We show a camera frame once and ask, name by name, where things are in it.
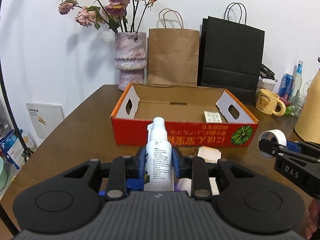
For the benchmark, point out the black paper bag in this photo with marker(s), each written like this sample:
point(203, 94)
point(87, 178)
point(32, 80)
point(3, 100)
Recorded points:
point(230, 56)

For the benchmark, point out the dried rose bouquet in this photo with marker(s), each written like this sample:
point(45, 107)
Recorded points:
point(120, 15)

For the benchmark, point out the brown paper bag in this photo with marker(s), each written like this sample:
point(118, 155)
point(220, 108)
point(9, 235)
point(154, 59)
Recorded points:
point(173, 53)

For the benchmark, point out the black light stand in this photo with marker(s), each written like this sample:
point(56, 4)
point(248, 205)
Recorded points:
point(27, 152)

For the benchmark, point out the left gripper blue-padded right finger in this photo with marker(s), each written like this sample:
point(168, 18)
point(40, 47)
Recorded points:
point(194, 168)

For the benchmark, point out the person's hand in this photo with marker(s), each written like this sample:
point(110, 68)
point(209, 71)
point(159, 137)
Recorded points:
point(313, 219)

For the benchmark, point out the mint green bin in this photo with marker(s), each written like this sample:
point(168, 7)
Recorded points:
point(3, 175)

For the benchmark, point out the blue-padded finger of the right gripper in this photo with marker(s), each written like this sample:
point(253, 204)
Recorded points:
point(270, 148)
point(311, 149)

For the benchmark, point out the cream thermos jug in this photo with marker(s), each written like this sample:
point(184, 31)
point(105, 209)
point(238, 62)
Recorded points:
point(308, 124)

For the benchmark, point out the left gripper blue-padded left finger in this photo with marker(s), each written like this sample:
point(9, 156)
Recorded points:
point(128, 167)

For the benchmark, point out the blue white boxes on floor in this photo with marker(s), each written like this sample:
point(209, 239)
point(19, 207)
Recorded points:
point(13, 150)

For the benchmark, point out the purple ceramic vase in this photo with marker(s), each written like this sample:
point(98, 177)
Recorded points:
point(130, 58)

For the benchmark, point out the white tape roll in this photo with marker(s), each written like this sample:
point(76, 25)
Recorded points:
point(274, 134)

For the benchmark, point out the green small object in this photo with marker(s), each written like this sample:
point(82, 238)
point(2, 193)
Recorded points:
point(289, 110)

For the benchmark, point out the blue soda can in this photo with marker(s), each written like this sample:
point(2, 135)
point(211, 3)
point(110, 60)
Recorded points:
point(286, 87)

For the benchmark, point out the yellow bear mug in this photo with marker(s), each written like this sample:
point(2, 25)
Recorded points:
point(269, 103)

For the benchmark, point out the red cardboard pumpkin box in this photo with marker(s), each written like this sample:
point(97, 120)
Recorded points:
point(182, 108)

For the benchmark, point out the translucent plastic cotton swab box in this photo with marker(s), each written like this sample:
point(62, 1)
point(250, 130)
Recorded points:
point(184, 184)

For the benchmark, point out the blue contact lens case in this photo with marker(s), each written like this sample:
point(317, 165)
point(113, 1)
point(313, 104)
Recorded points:
point(119, 188)

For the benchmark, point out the clear blue-capped bottle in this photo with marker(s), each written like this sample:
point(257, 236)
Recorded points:
point(297, 82)

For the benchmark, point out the white spray bottle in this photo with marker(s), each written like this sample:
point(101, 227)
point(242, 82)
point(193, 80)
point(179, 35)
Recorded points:
point(158, 169)

